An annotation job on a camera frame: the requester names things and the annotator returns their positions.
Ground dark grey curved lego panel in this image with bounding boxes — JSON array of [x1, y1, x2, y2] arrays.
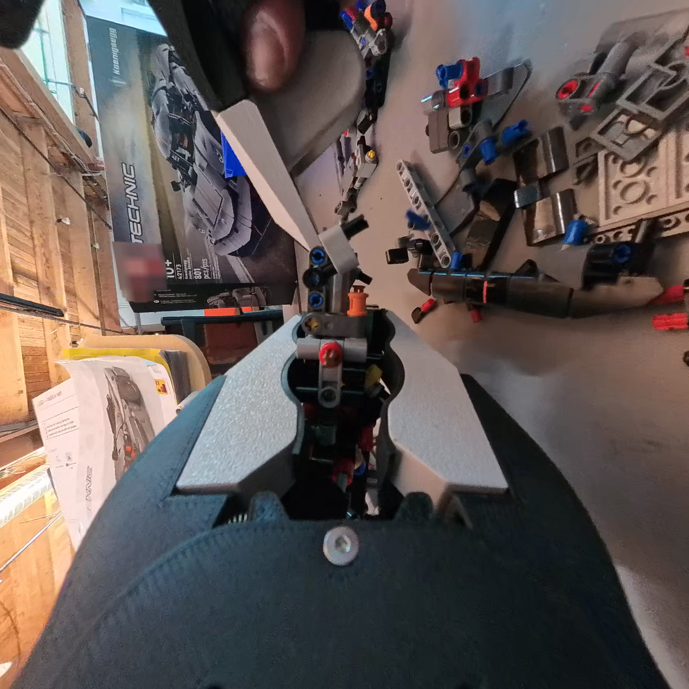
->
[[405, 119, 532, 241]]

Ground light grey long lego beam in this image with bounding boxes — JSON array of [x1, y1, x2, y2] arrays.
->
[[395, 158, 453, 269]]

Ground black lego slope brick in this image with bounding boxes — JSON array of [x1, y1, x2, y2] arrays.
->
[[462, 179, 521, 273]]

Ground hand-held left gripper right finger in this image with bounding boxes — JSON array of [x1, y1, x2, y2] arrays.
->
[[377, 311, 511, 527]]

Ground person's right hand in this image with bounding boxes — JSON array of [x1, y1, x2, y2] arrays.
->
[[240, 0, 309, 93]]

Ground long black curved lego assembly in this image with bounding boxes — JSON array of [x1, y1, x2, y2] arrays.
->
[[384, 236, 664, 320]]

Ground grey blue lego axle assembly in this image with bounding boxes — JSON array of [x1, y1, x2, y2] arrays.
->
[[340, 0, 395, 56]]

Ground long black lego connector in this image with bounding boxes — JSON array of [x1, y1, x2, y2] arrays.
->
[[410, 297, 486, 326]]

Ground grey black lego fender assembly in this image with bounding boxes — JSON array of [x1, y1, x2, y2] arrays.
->
[[333, 54, 392, 220]]

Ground grey square lego frame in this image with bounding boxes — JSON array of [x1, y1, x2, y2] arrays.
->
[[571, 32, 689, 244]]

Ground white instruction booklet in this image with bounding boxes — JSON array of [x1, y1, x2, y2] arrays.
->
[[32, 352, 181, 551]]

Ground black lego connector two red pins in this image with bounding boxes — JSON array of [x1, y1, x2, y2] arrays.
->
[[650, 284, 689, 331]]

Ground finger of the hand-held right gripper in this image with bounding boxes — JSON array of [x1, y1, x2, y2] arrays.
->
[[212, 99, 325, 252], [261, 29, 368, 174]]

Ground lego car chassis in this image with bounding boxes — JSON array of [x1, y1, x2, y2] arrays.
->
[[293, 214, 396, 520]]

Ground grey lego block red pins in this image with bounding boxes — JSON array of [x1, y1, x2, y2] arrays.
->
[[556, 37, 642, 131]]

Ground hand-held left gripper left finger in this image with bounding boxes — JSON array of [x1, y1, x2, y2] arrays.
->
[[175, 314, 302, 517]]

